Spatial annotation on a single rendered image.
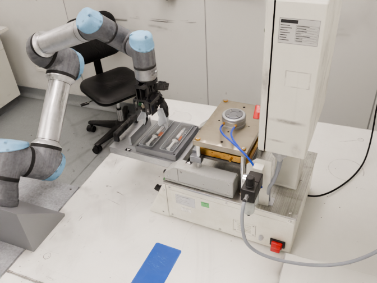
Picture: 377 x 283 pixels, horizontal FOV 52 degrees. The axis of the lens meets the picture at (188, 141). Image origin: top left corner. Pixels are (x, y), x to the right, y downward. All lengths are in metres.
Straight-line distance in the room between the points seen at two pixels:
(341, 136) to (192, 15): 1.46
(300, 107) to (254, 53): 1.86
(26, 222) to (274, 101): 0.90
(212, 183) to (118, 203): 0.46
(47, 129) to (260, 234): 0.87
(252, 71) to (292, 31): 1.99
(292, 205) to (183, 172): 0.36
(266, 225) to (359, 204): 0.44
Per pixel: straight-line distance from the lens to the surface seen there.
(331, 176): 1.68
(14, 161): 1.48
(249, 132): 1.25
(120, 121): 3.18
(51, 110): 1.58
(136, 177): 1.66
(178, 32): 2.97
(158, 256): 1.36
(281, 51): 0.95
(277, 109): 1.02
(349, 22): 2.68
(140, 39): 1.23
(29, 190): 1.76
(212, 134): 1.24
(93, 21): 1.25
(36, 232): 1.48
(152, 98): 1.32
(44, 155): 1.54
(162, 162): 1.38
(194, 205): 1.36
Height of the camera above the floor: 1.83
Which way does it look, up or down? 36 degrees down
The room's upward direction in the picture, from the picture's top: 4 degrees counter-clockwise
